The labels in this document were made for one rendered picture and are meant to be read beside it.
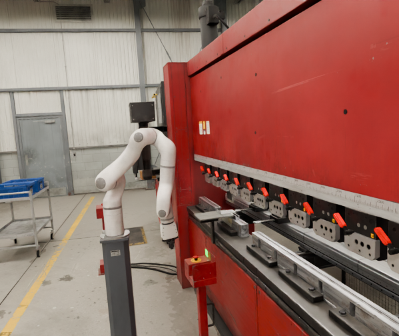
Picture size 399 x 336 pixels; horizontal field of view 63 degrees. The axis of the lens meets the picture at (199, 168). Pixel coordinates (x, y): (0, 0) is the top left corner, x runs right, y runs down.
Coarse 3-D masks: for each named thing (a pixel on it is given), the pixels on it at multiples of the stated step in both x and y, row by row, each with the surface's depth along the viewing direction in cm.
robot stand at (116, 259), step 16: (112, 240) 206; (128, 240) 208; (112, 256) 208; (128, 256) 212; (112, 272) 209; (128, 272) 212; (112, 288) 210; (128, 288) 212; (112, 304) 211; (128, 304) 213; (112, 320) 213; (128, 320) 214
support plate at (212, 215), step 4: (208, 212) 258; (212, 212) 257; (216, 212) 257; (196, 216) 249; (200, 216) 248; (204, 216) 247; (208, 216) 247; (212, 216) 246; (216, 216) 245; (220, 216) 245; (224, 216) 244; (228, 216) 245; (232, 216) 246; (200, 220) 239; (204, 220) 240
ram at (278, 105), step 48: (336, 0) 120; (384, 0) 101; (288, 48) 153; (336, 48) 123; (384, 48) 102; (192, 96) 317; (240, 96) 209; (288, 96) 156; (336, 96) 125; (384, 96) 104; (240, 144) 216; (288, 144) 160; (336, 144) 127; (384, 144) 106; (384, 192) 107
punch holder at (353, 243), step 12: (348, 216) 124; (360, 216) 118; (372, 216) 113; (348, 228) 125; (360, 228) 119; (372, 228) 113; (384, 228) 113; (348, 240) 125; (360, 240) 119; (372, 240) 114; (360, 252) 119; (372, 252) 114; (384, 252) 115
